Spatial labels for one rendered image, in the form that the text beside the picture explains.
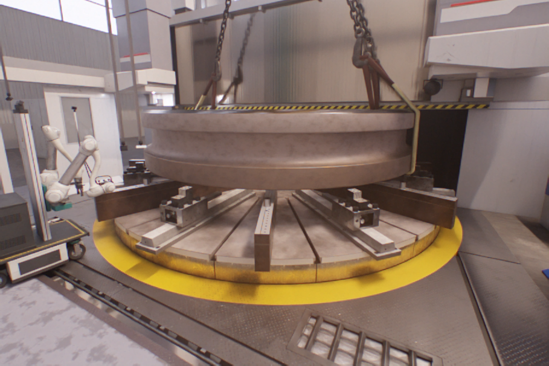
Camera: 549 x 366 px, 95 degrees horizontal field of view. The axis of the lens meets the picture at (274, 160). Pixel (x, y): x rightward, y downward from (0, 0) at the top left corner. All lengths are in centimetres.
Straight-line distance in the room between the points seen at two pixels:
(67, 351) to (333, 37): 581
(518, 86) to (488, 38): 123
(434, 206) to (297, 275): 203
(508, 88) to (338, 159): 257
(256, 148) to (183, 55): 542
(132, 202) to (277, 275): 237
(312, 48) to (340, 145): 318
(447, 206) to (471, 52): 179
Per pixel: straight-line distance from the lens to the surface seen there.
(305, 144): 300
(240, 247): 291
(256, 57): 650
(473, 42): 368
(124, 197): 412
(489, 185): 584
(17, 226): 374
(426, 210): 393
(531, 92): 478
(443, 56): 363
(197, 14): 764
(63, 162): 695
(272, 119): 281
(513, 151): 580
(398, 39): 561
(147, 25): 675
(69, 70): 691
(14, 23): 1816
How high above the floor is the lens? 176
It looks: 11 degrees down
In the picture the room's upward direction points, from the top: straight up
